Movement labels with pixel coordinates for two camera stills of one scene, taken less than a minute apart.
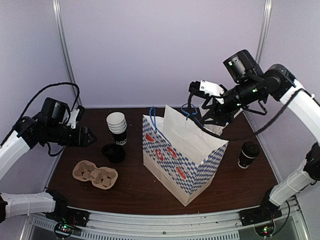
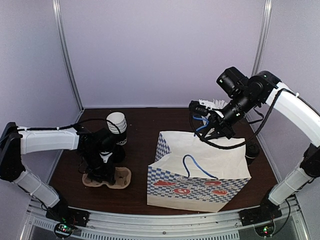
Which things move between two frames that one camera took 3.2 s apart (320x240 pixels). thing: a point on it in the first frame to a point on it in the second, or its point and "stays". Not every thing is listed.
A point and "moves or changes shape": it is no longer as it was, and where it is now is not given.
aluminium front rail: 294,224 stays
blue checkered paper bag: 181,154 moves or changes shape
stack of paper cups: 117,124 stays
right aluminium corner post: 267,10 stays
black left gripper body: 77,140 to 96,167
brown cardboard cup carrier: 104,178 moves or changes shape
